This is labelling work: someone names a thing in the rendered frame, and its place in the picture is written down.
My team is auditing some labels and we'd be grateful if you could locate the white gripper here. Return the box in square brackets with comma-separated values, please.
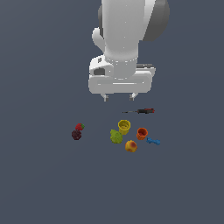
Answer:
[87, 54, 157, 102]

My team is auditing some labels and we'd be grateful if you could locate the red black screwdriver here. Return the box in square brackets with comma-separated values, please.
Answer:
[122, 108, 156, 115]

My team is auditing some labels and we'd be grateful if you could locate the yellow cup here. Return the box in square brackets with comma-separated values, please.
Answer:
[117, 119, 131, 136]

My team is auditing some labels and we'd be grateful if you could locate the green pear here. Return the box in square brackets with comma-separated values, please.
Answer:
[109, 129, 124, 144]

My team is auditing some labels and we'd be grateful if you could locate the orange cup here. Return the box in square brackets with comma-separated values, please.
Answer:
[136, 127, 149, 141]

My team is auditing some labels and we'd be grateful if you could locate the red strawberry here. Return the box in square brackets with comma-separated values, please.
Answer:
[74, 122, 86, 131]

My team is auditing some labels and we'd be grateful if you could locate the yellow red peach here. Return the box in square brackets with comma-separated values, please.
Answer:
[124, 139, 138, 153]

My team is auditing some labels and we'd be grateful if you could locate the blue clamp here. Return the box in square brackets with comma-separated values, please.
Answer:
[145, 137, 161, 146]

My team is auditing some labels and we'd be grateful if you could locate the dark purple plum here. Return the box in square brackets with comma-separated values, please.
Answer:
[71, 129, 82, 141]

